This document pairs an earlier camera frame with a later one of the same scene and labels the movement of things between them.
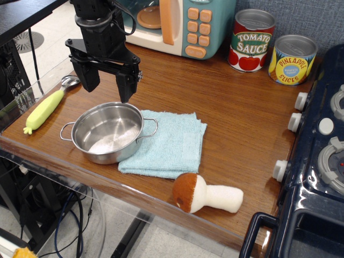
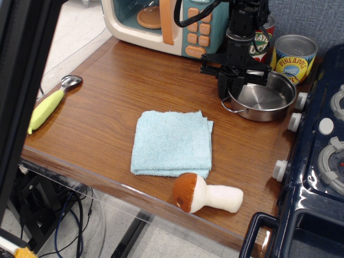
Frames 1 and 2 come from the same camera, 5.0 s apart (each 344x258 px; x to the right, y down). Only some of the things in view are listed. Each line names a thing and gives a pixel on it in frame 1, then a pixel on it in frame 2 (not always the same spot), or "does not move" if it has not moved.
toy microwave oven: x=198 y=29 does not move
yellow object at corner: x=23 y=252 does not move
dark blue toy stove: x=309 y=222 does not move
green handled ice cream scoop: x=43 y=110 does not move
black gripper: x=103 y=44 to x=237 y=58
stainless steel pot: x=107 y=133 to x=261 y=102
